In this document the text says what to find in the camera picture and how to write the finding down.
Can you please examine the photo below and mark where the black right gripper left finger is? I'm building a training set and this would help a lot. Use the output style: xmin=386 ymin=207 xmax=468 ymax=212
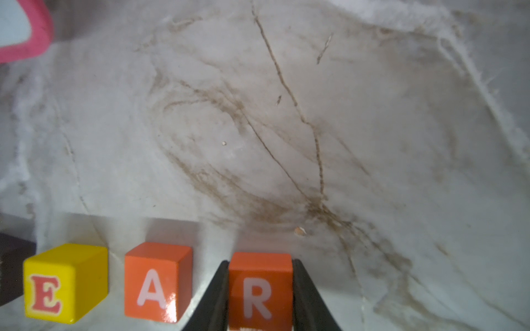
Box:
xmin=182 ymin=260 xmax=229 ymax=331

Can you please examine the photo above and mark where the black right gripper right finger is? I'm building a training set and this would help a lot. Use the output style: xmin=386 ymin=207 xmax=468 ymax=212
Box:
xmin=293 ymin=259 xmax=342 ymax=331

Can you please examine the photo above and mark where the orange R block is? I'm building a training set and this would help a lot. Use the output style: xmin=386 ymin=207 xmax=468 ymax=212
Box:
xmin=228 ymin=252 xmax=293 ymax=330

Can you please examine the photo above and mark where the orange A block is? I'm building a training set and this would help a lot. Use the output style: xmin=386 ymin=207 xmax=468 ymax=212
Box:
xmin=124 ymin=242 xmax=193 ymax=324

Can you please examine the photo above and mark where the yellow E block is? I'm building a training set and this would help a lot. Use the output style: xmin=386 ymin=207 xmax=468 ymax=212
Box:
xmin=23 ymin=244 xmax=109 ymax=324

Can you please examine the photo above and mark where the dark brown P block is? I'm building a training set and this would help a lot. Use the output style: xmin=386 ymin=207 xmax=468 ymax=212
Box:
xmin=1 ymin=233 xmax=37 ymax=306

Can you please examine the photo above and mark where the pink framed whiteboard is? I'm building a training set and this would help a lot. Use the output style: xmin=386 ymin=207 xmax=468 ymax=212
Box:
xmin=1 ymin=0 xmax=54 ymax=63

